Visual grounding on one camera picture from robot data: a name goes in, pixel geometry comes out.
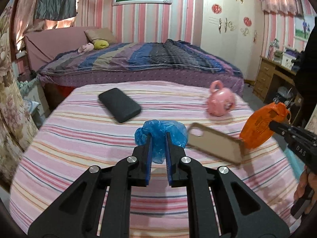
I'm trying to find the orange snack wrapper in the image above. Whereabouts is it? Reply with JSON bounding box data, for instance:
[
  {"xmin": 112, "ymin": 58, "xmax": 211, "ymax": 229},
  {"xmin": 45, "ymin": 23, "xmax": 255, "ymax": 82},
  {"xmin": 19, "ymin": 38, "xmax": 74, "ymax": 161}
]
[{"xmin": 239, "ymin": 102, "xmax": 291, "ymax": 149}]

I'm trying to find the tan phone case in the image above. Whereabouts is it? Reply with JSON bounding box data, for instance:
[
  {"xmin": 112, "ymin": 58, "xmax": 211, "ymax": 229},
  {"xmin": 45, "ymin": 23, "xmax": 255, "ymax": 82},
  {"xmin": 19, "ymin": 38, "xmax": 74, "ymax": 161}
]
[{"xmin": 187, "ymin": 123, "xmax": 245, "ymax": 165}]

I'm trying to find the blue plastic bag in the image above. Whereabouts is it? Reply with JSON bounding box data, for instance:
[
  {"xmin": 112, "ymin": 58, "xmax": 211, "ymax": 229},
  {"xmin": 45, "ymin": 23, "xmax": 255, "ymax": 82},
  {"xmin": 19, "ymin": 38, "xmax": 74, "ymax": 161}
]
[{"xmin": 134, "ymin": 120, "xmax": 188, "ymax": 164}]

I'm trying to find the person right hand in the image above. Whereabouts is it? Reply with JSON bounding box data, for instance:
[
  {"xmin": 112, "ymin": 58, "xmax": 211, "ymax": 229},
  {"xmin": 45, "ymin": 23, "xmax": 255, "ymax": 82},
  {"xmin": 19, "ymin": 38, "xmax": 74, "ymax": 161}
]
[{"xmin": 294, "ymin": 165, "xmax": 317, "ymax": 214}]

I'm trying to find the light blue plastic basket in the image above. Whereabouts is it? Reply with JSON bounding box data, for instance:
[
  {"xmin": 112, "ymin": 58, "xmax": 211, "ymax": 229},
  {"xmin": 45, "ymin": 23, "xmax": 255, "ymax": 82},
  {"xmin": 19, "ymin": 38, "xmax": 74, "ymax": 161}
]
[{"xmin": 284, "ymin": 147, "xmax": 305, "ymax": 180}]

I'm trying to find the wooden desk with drawers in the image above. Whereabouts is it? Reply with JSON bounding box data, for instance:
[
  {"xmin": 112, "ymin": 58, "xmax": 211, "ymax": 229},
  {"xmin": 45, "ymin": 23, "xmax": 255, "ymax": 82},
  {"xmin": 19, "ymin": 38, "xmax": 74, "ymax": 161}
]
[{"xmin": 253, "ymin": 57, "xmax": 303, "ymax": 123}]

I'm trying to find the black hanging coat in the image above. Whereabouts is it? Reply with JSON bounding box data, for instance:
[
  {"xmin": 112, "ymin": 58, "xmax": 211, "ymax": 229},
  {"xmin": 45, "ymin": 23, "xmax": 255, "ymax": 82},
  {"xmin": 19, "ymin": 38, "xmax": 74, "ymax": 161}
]
[{"xmin": 294, "ymin": 17, "xmax": 316, "ymax": 127}]

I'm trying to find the pink striped bed sheet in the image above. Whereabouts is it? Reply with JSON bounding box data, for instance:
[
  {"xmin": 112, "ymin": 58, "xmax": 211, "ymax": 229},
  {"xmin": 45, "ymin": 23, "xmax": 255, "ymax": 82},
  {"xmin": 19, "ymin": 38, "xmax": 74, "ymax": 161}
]
[{"xmin": 10, "ymin": 81, "xmax": 299, "ymax": 237}]

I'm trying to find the pink piggy bank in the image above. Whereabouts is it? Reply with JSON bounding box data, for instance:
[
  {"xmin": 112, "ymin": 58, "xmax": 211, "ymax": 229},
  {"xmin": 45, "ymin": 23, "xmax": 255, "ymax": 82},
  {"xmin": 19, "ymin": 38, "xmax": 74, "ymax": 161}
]
[{"xmin": 207, "ymin": 80, "xmax": 236, "ymax": 117}]

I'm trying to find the floral beige curtain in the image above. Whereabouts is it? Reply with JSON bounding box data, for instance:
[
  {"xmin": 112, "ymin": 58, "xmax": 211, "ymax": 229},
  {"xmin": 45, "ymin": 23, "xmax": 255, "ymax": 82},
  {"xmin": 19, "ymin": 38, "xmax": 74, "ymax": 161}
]
[{"xmin": 0, "ymin": 6, "xmax": 38, "ymax": 186}]

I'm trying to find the black rectangular case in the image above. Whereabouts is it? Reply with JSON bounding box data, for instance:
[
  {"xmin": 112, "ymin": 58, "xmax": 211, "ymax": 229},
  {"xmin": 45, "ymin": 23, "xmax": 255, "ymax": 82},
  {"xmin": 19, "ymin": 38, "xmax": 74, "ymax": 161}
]
[{"xmin": 98, "ymin": 88, "xmax": 142, "ymax": 123}]

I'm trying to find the small framed couple photo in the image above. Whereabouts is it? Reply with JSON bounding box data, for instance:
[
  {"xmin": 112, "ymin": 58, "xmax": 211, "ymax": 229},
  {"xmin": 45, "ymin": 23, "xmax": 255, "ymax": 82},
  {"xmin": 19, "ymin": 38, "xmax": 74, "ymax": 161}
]
[{"xmin": 295, "ymin": 15, "xmax": 315, "ymax": 41}]

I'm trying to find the white wardrobe with decals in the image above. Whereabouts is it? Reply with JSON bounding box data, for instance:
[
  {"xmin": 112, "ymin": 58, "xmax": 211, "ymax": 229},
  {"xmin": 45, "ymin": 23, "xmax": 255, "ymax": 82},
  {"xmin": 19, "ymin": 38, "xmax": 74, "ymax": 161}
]
[{"xmin": 201, "ymin": 0, "xmax": 264, "ymax": 81}]

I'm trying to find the purple plaid quilt bed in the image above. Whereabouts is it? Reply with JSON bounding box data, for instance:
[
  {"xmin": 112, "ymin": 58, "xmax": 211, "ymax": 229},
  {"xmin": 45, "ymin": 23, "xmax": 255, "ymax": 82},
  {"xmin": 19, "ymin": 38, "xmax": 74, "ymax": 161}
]
[{"xmin": 38, "ymin": 39, "xmax": 244, "ymax": 95}]

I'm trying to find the pink plush toy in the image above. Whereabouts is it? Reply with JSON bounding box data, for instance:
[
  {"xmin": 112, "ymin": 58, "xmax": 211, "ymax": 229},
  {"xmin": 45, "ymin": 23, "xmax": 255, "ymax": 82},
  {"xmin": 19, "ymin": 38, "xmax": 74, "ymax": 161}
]
[{"xmin": 77, "ymin": 42, "xmax": 94, "ymax": 54}]

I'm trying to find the yellow plush toy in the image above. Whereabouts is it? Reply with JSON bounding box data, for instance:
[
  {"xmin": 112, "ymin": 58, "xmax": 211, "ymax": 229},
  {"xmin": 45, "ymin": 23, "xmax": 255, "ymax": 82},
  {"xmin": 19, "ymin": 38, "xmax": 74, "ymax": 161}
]
[{"xmin": 94, "ymin": 39, "xmax": 109, "ymax": 50}]

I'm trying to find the pink headboard cover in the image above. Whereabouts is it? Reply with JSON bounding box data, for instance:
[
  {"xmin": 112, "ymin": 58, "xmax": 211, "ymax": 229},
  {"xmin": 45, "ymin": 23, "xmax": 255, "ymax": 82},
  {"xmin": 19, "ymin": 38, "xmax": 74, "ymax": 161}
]
[{"xmin": 24, "ymin": 27, "xmax": 91, "ymax": 71}]

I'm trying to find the tan pillow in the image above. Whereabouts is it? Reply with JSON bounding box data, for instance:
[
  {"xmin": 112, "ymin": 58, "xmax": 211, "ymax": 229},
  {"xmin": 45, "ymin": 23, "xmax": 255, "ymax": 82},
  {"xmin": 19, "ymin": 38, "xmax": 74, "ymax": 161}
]
[{"xmin": 84, "ymin": 28, "xmax": 117, "ymax": 44}]

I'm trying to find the grey hanging curtain cloth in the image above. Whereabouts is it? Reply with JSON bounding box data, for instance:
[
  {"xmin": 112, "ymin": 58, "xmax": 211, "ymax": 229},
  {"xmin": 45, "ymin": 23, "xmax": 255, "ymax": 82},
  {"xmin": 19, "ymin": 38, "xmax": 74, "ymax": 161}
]
[{"xmin": 34, "ymin": 0, "xmax": 77, "ymax": 21}]

